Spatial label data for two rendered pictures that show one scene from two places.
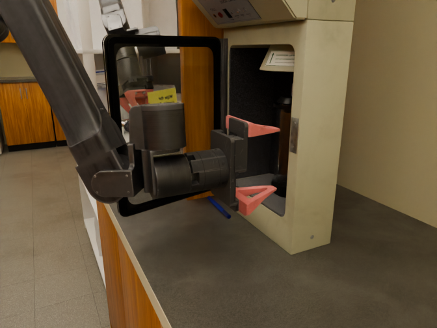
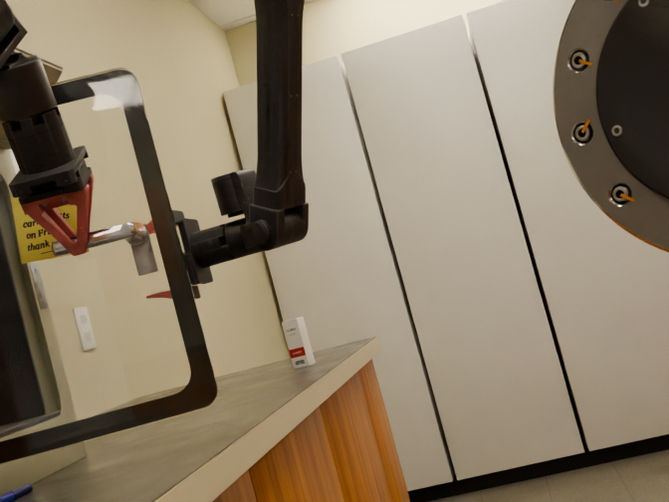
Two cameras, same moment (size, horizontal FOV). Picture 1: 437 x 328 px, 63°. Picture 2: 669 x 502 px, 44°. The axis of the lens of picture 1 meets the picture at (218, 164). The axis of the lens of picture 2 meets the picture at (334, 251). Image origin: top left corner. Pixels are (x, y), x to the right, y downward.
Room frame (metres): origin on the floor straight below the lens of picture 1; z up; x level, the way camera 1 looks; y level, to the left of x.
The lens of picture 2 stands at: (1.39, 0.92, 1.08)
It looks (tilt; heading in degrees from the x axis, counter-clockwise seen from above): 3 degrees up; 217
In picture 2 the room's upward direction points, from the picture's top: 15 degrees counter-clockwise
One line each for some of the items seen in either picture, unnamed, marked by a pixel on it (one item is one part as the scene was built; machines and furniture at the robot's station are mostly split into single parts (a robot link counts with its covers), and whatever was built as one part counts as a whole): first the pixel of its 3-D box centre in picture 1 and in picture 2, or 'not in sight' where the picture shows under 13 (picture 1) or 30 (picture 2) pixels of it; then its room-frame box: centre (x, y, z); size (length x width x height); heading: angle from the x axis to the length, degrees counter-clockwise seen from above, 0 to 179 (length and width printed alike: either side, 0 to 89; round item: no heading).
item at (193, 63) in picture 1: (171, 123); (45, 266); (0.85, 0.11, 1.19); 0.30 x 0.01 x 0.40; 130
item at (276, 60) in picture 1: (299, 56); not in sight; (0.85, -0.18, 1.34); 0.18 x 0.18 x 0.05
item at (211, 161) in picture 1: (208, 169); (209, 247); (0.49, 0.01, 1.20); 0.07 x 0.07 x 0.10; 27
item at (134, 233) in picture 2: not in sight; (100, 239); (0.82, 0.19, 1.20); 0.10 x 0.05 x 0.03; 130
